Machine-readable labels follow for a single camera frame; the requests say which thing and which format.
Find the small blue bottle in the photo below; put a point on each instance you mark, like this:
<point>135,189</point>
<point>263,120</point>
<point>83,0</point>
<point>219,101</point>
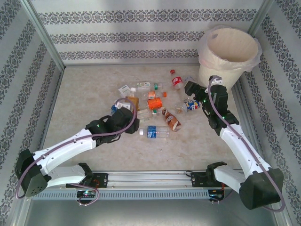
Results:
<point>114,109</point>

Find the clear bottle green cap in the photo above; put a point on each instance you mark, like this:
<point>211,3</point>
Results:
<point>145,115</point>

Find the clear plastic bin liner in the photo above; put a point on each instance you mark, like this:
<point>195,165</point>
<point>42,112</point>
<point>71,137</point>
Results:
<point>252,66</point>

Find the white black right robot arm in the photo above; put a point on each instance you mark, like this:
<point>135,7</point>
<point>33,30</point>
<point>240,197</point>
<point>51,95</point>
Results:
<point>242,150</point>

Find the crushed orange bottle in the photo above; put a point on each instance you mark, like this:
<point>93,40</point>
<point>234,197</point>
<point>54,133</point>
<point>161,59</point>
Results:
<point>154,103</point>

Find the white leaf label bottle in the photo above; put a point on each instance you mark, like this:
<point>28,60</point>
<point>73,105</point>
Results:
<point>124,89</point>

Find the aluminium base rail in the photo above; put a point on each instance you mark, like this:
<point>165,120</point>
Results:
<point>150,179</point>

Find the aluminium frame post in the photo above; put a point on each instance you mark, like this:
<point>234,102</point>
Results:
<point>261,16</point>
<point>44,35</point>

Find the green white label bottle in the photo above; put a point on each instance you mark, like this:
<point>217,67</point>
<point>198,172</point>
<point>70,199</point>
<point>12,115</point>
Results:
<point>143,84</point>

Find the cream plastic waste bin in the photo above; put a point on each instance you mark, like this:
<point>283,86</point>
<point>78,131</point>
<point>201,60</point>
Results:
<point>207,73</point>

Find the brown chocolate milk bottle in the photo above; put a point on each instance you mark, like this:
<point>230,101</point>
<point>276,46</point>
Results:
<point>170,118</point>

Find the red label cola bottle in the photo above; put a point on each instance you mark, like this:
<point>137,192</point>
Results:
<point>176,82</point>

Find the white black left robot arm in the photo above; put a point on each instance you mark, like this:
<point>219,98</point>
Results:
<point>70,146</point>

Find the small controller circuit board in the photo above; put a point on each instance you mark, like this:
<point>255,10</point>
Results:
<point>87,193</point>
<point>216,194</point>

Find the blue label water bottle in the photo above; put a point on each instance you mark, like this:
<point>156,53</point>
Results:
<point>152,131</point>

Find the amber tea bottle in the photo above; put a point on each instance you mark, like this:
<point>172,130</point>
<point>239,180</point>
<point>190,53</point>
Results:
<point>132,99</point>

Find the aluminium side rail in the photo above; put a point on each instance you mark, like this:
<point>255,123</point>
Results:
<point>53,106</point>
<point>251,127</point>

